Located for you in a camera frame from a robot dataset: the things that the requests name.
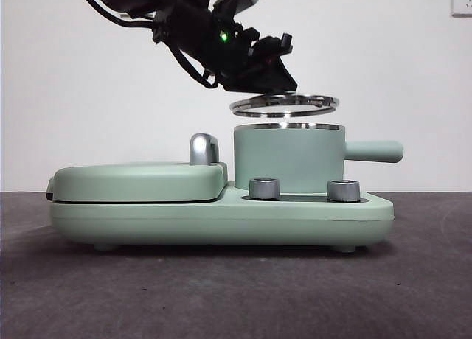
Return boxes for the chrome cover handle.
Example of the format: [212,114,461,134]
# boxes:
[189,133,223,167]

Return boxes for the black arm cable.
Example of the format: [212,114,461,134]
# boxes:
[171,46,220,91]

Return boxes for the mint green breakfast maker base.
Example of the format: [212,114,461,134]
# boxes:
[49,181,395,253]

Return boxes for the glass lid with green knob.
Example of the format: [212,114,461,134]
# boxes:
[229,90,339,119]

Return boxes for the mint green pot with handle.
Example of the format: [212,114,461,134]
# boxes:
[234,122,405,192]

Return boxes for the white wall socket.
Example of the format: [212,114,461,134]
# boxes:
[451,0,472,18]

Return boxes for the silver control knob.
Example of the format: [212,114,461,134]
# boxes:
[327,179,361,203]
[249,177,282,200]

